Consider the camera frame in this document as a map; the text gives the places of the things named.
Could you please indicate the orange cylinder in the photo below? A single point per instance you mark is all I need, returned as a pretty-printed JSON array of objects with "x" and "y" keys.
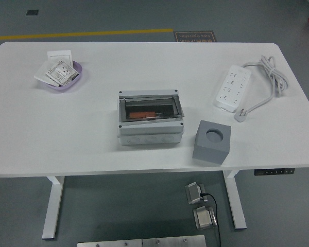
[{"x": 141, "y": 115}]

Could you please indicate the transparent hinged box lid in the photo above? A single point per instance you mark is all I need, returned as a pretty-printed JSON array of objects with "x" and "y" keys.
[{"x": 167, "y": 108}]

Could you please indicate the grey cube with round hole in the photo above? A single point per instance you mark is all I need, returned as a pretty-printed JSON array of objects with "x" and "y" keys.
[{"x": 208, "y": 154}]

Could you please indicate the silver foot pedal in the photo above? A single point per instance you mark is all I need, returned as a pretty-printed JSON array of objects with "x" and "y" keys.
[
  {"x": 204, "y": 217},
  {"x": 194, "y": 193}
]

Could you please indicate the white power strip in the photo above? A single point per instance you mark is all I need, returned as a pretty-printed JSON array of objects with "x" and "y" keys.
[{"x": 233, "y": 87}]

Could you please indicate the purple plastic tray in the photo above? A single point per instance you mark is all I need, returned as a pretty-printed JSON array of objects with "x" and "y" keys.
[{"x": 67, "y": 87}]

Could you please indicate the dark floor sign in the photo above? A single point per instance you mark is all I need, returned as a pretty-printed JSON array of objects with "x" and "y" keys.
[{"x": 195, "y": 36}]

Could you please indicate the white table leg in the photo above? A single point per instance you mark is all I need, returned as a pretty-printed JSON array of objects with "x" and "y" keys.
[
  {"x": 237, "y": 205},
  {"x": 52, "y": 205}
]

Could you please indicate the plain white flat plate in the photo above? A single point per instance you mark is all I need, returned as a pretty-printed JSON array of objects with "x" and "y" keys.
[{"x": 41, "y": 76}]

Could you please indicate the black table control panel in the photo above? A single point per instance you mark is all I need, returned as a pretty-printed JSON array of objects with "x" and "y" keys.
[{"x": 273, "y": 172}]

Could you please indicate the dark floor socket cover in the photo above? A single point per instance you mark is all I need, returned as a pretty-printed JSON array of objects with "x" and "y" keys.
[{"x": 32, "y": 12}]

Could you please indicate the grey plastic enclosure box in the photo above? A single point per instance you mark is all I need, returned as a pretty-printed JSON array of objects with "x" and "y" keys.
[{"x": 149, "y": 133}]

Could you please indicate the wall socket in printed wrap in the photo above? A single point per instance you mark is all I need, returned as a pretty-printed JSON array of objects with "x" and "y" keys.
[{"x": 61, "y": 72}]

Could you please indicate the white wall switch plate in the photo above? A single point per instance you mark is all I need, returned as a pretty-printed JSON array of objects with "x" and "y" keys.
[{"x": 59, "y": 55}]

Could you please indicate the grey metal base plate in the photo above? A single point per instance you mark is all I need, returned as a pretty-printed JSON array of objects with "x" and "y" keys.
[
  {"x": 173, "y": 242},
  {"x": 108, "y": 243}
]

